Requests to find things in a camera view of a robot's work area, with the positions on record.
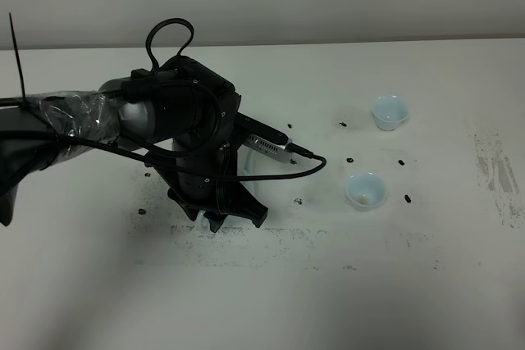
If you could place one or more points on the near pale blue teacup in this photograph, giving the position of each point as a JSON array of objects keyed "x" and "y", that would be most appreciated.
[{"x": 365, "y": 191}]

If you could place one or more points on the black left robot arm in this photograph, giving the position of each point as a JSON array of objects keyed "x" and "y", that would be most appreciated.
[{"x": 182, "y": 119}]

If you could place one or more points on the black cable tie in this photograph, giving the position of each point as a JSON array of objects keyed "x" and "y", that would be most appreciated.
[{"x": 18, "y": 59}]

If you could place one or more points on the pale blue porcelain teapot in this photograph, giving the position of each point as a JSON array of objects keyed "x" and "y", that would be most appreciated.
[{"x": 245, "y": 170}]

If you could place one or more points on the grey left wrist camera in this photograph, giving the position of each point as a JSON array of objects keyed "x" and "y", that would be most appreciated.
[{"x": 263, "y": 138}]

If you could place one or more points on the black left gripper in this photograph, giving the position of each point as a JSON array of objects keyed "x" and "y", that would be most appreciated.
[{"x": 204, "y": 199}]

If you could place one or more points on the far pale blue teacup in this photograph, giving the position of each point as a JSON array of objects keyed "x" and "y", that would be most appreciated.
[{"x": 389, "y": 112}]

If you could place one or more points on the pale blue teacup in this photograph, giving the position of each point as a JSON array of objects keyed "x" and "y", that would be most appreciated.
[
  {"x": 389, "y": 112},
  {"x": 365, "y": 191}
]

